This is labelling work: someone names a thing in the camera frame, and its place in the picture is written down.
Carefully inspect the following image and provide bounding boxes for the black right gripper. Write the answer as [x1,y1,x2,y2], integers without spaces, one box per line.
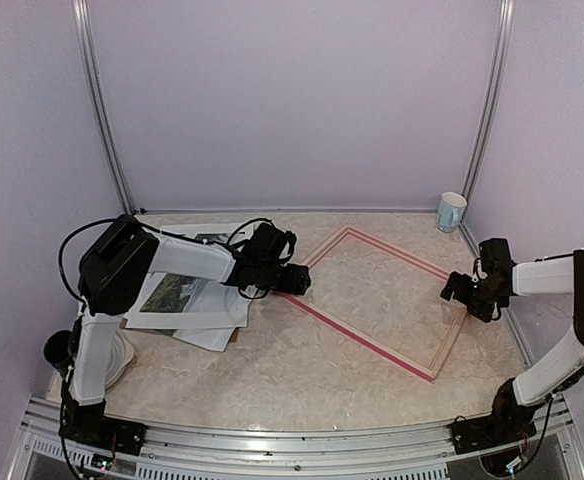
[441,271,505,323]

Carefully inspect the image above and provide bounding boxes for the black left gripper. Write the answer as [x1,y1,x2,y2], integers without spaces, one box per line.
[256,261,311,296]

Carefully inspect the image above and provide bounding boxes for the pink wooden picture frame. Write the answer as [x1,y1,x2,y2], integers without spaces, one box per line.
[285,225,467,382]

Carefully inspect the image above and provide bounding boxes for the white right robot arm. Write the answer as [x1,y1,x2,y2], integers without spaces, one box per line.
[440,237,584,407]

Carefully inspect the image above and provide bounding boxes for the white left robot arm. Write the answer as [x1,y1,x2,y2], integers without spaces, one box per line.
[65,214,311,445]

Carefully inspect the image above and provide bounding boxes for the forest landscape photo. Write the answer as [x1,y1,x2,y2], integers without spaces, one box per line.
[194,232,246,245]

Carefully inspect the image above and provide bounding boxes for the white photo mat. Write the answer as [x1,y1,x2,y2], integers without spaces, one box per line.
[160,223,254,239]

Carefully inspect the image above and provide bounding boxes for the green landscape photo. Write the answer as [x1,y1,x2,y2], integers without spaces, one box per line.
[140,274,208,313]

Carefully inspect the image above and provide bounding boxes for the white paper sheets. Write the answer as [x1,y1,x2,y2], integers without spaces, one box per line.
[123,229,250,351]

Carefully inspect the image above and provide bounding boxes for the light blue mug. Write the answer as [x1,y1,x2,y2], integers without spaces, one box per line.
[437,192,467,233]

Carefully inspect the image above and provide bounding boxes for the black cup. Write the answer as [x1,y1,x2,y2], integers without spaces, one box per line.
[43,330,73,378]

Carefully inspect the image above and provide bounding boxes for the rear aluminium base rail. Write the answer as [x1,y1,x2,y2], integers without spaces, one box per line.
[134,207,437,215]

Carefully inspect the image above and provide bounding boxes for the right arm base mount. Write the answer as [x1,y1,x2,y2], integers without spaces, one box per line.
[450,379,544,454]

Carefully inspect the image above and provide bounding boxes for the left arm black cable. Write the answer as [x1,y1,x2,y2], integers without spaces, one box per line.
[57,214,138,316]

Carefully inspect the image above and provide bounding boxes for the front aluminium rail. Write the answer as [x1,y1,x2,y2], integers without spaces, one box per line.
[2,398,584,479]

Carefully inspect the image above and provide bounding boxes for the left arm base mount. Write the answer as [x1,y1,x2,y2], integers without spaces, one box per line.
[59,399,147,456]

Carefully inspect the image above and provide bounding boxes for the right aluminium corner post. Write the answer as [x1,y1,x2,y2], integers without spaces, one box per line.
[462,0,515,203]

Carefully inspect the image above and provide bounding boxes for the aluminium corner post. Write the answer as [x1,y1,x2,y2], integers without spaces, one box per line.
[462,0,515,203]
[72,0,136,214]

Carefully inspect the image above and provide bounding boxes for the left aluminium corner post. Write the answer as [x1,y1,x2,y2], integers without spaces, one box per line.
[72,0,136,214]

